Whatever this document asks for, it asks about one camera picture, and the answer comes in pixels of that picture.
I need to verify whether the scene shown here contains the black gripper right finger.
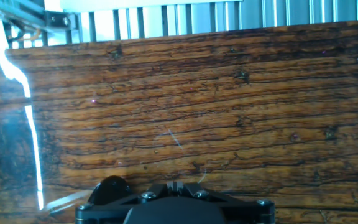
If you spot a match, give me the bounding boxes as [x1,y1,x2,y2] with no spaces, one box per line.
[174,182,276,224]

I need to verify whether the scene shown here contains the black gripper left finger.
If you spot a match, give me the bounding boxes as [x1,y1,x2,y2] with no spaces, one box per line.
[75,182,175,224]

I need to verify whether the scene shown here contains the glossy brown wooden board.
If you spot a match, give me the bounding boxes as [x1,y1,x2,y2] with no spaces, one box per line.
[0,18,358,224]

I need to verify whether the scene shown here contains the aluminium frame bracket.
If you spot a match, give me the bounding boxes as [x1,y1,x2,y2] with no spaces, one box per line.
[44,10,73,32]

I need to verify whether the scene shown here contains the aluminium frame beam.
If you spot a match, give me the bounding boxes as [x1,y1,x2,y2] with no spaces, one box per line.
[0,0,48,32]

